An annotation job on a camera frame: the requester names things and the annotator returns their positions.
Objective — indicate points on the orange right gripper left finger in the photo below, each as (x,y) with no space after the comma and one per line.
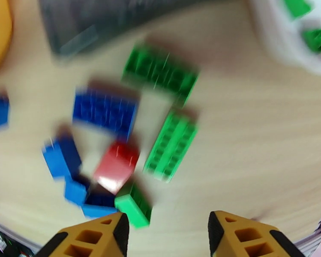
(90,237)

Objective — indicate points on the long green lego brick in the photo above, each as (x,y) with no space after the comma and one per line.
(171,146)

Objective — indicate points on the red lego brick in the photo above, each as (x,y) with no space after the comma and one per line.
(116,165)

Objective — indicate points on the small green lego brick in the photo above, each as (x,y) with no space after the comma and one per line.
(133,208)

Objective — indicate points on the white plastic container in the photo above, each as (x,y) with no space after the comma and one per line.
(278,28)

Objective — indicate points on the grey plastic container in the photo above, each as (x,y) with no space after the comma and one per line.
(96,18)

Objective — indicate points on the aluminium side rail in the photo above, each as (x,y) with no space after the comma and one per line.
(315,237)

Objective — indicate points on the wide green lego brick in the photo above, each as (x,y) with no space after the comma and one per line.
(160,71)

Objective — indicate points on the large blue lego brick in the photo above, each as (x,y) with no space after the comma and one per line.
(104,111)

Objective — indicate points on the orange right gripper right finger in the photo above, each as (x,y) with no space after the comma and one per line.
(246,237)

